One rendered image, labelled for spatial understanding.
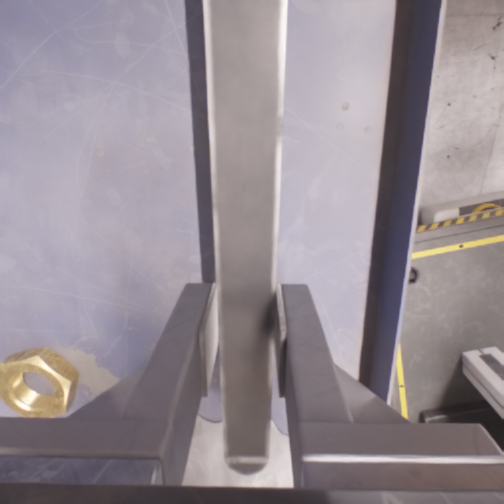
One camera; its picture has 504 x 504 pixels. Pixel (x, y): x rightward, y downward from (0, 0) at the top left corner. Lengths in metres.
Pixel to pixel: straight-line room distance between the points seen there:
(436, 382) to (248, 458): 0.88
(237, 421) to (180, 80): 0.17
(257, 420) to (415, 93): 0.17
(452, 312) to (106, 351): 0.82
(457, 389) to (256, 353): 0.95
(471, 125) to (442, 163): 0.12
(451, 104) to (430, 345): 0.66
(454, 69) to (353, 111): 1.01
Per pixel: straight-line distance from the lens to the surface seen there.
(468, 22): 1.24
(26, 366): 0.28
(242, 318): 0.15
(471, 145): 1.24
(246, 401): 0.18
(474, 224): 0.91
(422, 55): 0.20
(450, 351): 1.02
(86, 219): 0.23
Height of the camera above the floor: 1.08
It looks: 72 degrees down
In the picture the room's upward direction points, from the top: 177 degrees counter-clockwise
